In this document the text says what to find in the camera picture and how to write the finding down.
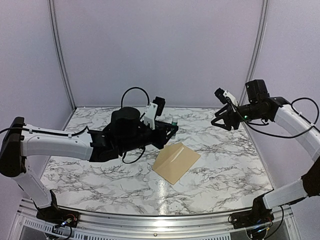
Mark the brown kraft paper envelope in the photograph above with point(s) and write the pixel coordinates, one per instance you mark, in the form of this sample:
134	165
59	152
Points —
173	161

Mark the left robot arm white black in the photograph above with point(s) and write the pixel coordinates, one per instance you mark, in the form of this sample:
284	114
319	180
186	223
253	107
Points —
22	140

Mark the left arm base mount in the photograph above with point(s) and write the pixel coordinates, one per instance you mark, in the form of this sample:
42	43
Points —
56	215

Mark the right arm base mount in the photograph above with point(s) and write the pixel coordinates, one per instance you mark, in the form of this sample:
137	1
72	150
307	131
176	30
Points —
247	219

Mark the aluminium table front rail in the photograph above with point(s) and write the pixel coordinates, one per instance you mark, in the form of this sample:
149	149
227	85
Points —
110	226

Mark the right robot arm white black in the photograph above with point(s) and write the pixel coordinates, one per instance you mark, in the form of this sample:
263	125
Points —
281	112

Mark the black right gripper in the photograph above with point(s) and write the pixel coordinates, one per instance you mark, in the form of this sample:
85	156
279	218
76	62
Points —
228	128

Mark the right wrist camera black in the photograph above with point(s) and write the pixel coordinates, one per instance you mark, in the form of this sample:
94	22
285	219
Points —
256	91

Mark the white green glue stick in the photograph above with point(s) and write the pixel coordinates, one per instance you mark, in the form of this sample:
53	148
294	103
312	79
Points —
174	123

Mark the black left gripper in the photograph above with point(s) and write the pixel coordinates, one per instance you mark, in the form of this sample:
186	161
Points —
162	131

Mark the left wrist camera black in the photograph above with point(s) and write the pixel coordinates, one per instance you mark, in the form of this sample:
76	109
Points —
160	102

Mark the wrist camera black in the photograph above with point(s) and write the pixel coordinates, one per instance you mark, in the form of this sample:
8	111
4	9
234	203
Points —
256	91
160	102

